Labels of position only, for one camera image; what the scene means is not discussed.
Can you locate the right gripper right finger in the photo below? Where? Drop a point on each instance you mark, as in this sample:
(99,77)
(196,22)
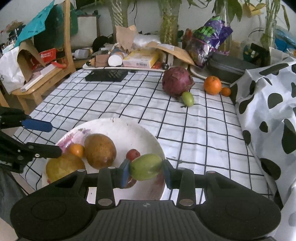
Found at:
(183,180)

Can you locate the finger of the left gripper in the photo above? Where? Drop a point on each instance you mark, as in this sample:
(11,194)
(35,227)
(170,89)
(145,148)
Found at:
(13,117)
(40,150)

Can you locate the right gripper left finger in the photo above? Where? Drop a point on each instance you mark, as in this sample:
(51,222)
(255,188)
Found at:
(110,178)

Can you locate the green fruit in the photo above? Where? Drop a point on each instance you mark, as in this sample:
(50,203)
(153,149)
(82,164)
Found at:
(145,167)
(187,99)

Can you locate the small orange tangerine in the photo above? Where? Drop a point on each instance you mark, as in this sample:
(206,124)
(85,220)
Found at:
(76,149)

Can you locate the red dragon fruit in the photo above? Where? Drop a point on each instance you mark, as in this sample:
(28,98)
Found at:
(177,80)

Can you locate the brown mango on plate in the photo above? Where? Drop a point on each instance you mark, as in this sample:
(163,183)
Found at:
(100,151)

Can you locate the small red fruit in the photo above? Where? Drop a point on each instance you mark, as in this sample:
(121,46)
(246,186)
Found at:
(132,154)

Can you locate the yellow mango on plate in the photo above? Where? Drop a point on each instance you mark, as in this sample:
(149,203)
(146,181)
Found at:
(57,168)

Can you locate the wooden chair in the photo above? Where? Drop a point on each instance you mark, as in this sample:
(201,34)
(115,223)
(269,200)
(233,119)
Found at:
(51,74)

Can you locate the white floral plate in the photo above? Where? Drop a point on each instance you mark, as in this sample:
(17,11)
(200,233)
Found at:
(126,135)

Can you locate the black white checked tablecloth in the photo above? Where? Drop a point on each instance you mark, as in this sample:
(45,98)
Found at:
(204,137)

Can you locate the white tray left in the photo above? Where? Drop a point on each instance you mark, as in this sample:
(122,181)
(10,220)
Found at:
(85,67)

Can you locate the white tray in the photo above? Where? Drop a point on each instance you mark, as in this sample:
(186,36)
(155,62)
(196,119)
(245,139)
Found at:
(85,67)
(203,73)

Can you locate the small orange by cloth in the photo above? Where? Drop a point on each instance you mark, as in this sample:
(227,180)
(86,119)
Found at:
(225,91)

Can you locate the large orange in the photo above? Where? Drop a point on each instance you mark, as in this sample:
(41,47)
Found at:
(212,85)

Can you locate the black flat box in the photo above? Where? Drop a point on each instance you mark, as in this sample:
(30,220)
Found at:
(106,75)

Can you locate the white tray right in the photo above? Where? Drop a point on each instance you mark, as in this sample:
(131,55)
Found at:
(203,73)

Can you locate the cow print cloth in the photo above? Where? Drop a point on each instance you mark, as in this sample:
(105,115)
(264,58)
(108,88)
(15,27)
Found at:
(264,100)

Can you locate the dark grey zip case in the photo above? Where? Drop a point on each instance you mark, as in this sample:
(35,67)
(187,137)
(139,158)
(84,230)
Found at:
(227,68)

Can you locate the white round jar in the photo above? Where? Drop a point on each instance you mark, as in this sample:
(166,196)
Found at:
(116,59)

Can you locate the yellow white carton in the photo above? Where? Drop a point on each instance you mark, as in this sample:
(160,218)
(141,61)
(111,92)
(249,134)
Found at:
(141,59)

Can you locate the brown paper envelope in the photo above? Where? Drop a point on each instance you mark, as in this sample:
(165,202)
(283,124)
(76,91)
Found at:
(179,53)

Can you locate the purple snack bag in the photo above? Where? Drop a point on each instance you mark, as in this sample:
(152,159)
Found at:
(204,41)

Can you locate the torn brown paper bag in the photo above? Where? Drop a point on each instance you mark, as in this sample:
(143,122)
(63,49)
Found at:
(125,36)

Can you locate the glass vase left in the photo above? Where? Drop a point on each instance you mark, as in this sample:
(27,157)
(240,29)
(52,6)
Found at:
(118,13)

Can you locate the glass vase with bamboo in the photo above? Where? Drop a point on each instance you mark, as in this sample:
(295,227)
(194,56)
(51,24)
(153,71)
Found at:
(272,9)

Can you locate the glass vase middle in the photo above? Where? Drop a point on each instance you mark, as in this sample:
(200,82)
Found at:
(169,27)

